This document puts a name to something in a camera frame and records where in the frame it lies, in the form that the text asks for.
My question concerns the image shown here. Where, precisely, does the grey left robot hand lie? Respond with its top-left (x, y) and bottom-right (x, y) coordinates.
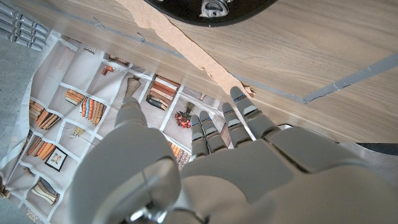
top-left (68, 86), bottom-right (398, 224)

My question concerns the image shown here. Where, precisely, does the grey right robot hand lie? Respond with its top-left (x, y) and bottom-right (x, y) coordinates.
top-left (0, 1), bottom-right (50, 52)

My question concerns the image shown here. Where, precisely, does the black half-moon tambourine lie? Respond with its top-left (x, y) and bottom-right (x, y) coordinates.
top-left (144, 0), bottom-right (279, 27)

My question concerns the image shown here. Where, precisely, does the printed bookshelf backdrop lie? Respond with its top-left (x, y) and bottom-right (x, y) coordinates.
top-left (0, 29), bottom-right (231, 224)

